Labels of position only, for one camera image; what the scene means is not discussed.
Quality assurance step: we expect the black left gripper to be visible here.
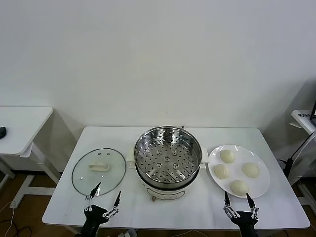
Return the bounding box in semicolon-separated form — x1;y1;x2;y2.
80;182;122;237

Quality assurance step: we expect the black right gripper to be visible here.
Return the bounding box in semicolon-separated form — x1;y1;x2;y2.
223;192;260;237

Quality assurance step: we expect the white steamed baozi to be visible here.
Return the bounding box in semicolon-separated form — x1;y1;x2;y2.
241;162;261;178
220;149;237;164
213;163;231;179
230;179;249;198

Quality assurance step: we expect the round glass pot lid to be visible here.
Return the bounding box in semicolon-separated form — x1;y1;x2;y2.
71;147;127;197

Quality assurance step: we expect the steel steamer pot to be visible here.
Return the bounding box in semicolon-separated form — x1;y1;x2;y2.
126;145;209;202

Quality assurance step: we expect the perforated steel steamer basket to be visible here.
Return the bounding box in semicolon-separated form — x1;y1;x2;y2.
134;125;202;186

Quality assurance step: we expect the white oval plate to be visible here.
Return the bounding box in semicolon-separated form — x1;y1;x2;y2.
208;144;271;199

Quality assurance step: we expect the black power adapter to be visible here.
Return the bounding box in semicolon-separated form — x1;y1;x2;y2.
276;158;295;178

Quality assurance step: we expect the white side table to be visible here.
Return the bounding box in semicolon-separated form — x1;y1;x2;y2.
0;106;62;208

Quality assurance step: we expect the black hanging cable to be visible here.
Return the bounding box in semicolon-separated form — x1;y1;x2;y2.
288;130;316;161

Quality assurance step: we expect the white floor cable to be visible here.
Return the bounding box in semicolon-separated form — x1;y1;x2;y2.
0;201;15;237

